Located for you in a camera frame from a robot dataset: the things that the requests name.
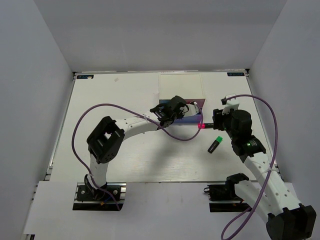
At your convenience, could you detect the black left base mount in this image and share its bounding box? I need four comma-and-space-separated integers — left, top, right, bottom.
72, 183, 127, 212

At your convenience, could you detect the white drawer cabinet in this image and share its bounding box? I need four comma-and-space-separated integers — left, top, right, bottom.
158, 73, 205, 101

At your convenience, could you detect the green cap black highlighter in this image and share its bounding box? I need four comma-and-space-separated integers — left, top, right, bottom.
207, 136, 223, 154

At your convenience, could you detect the blue label sticker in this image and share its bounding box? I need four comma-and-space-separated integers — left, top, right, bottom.
76, 74, 94, 80
227, 72, 245, 77

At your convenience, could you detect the pink cap black highlighter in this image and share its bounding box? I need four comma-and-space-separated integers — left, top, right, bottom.
198, 123, 214, 129

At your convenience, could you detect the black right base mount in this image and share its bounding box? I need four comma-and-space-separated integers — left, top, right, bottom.
203, 173, 251, 213

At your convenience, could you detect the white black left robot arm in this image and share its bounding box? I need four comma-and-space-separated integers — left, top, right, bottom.
85, 95, 199, 200

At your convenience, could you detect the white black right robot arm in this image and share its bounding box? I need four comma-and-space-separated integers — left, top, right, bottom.
212, 109, 317, 240

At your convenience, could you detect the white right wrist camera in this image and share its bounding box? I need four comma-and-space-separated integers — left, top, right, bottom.
221, 94, 240, 115

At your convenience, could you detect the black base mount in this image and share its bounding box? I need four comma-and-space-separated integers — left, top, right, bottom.
203, 173, 251, 213
72, 183, 127, 212

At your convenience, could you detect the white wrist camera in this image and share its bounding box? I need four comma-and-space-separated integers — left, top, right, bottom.
184, 102, 200, 117
221, 94, 240, 115

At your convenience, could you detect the blue label sticker left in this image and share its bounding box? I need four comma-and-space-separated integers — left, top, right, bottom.
76, 74, 94, 80

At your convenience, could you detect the blue label sticker right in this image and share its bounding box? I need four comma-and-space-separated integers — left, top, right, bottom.
227, 72, 245, 77

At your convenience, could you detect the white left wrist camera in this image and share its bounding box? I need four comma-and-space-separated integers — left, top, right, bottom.
184, 102, 200, 117

